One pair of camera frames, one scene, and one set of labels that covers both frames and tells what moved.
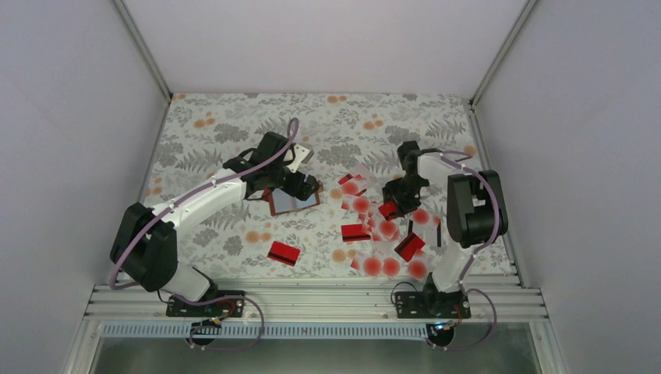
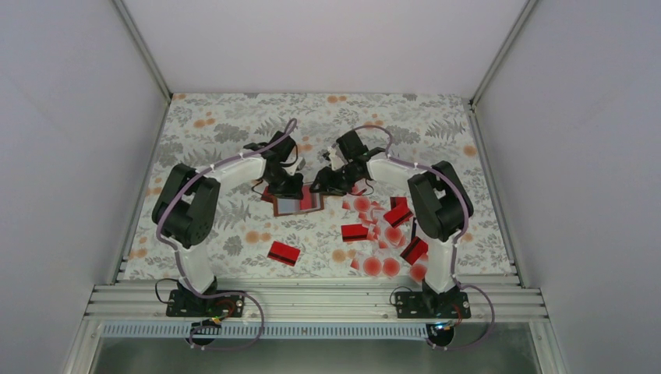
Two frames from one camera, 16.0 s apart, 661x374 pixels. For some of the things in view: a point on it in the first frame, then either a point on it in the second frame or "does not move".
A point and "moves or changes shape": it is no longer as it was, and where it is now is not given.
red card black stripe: (388, 209) moves or changes shape
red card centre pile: (354, 232) does not move
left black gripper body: (292, 188) does not move
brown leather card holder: (281, 201) moves or changes shape
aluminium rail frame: (130, 303) does not move
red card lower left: (284, 252) does not move
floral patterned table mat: (318, 185) does not move
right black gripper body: (404, 189) -> (341, 183)
